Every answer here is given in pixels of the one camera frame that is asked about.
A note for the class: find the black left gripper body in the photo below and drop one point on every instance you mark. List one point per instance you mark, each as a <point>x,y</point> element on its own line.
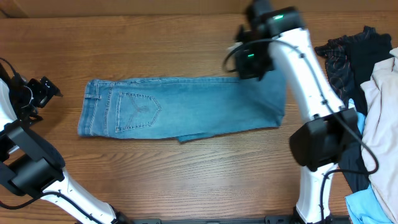
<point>25,101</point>

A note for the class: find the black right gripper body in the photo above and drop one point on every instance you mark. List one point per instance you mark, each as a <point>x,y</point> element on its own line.
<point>259,61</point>

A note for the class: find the light blue denim jeans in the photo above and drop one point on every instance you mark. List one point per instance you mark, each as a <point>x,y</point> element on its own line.
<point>182,108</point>

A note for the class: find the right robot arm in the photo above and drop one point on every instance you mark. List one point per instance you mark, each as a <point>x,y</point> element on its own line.
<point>280,39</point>

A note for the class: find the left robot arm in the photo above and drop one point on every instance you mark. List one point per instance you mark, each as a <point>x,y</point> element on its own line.
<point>30,165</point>

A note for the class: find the black patterned garment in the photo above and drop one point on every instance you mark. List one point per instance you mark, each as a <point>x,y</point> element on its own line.
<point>349,62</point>

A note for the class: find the dark navy garment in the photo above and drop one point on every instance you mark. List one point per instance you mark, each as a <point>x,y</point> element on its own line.
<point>352,160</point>

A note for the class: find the pale pink garment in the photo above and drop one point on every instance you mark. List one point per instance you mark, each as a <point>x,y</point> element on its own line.
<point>380,131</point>

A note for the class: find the light blue shirt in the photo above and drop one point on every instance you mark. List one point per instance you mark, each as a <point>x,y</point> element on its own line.
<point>364,208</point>

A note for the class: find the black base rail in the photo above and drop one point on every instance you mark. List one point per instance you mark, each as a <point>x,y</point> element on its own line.
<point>211,221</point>

